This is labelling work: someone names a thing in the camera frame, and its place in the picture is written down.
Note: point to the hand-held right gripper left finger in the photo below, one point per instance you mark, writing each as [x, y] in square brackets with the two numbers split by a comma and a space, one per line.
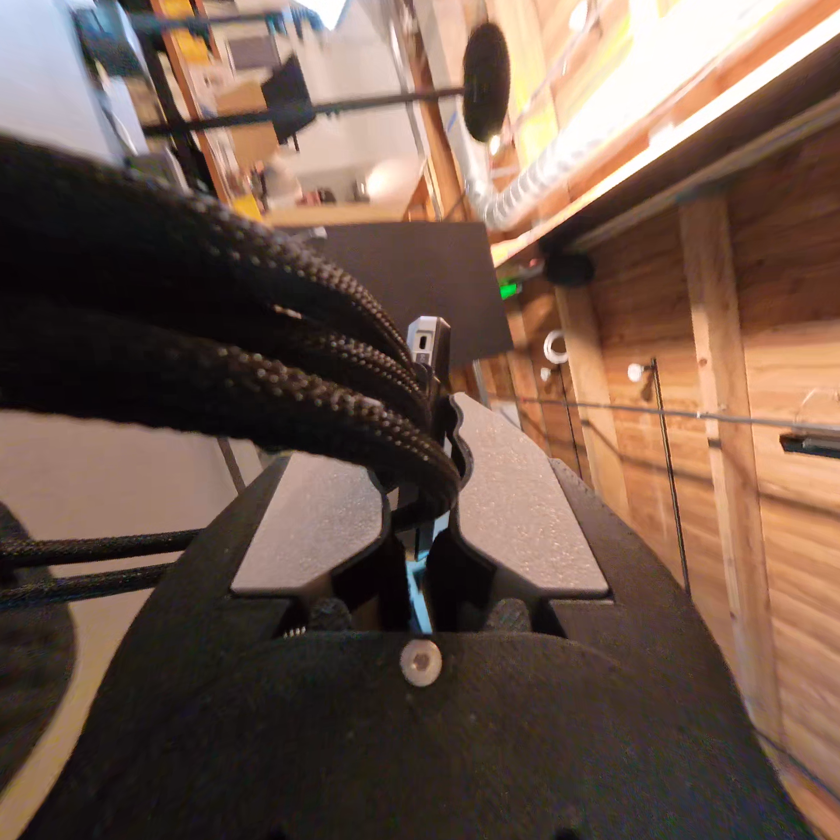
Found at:
[308, 525]

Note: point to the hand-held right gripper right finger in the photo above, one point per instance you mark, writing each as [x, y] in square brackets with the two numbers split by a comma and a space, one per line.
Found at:
[525, 518]

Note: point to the black hdmi switch box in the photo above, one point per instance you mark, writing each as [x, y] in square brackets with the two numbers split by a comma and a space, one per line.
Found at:
[430, 341]

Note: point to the green exit sign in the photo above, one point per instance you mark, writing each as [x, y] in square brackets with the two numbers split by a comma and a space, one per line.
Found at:
[510, 289]

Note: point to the black round speaker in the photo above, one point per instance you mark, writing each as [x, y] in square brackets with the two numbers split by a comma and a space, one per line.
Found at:
[569, 269]

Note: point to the black board on white stand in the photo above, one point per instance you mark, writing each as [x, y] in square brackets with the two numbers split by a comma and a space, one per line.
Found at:
[426, 282]

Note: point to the black mesh cushion pad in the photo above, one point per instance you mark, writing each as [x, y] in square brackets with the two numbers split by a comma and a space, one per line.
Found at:
[33, 656]

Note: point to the black square flag panel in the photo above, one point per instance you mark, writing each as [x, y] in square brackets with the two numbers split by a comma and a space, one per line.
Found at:
[289, 98]

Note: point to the cluttered wooden workbench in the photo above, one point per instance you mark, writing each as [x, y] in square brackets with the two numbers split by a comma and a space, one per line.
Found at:
[197, 98]

